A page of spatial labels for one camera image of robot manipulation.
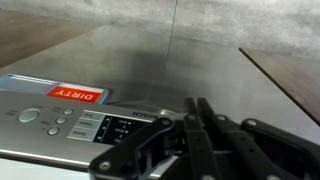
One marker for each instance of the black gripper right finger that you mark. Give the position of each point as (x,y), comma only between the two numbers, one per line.
(255,150)

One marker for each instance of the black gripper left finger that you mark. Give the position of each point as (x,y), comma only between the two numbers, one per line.
(182,144)

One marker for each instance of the dark wood cabinet doors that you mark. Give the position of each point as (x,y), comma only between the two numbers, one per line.
(297,78)

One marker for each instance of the red dirty magnet sign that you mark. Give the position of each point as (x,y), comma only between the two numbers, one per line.
(74,94)

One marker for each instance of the stainless steel dishwasher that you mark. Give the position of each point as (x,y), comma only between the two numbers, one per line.
(142,77)

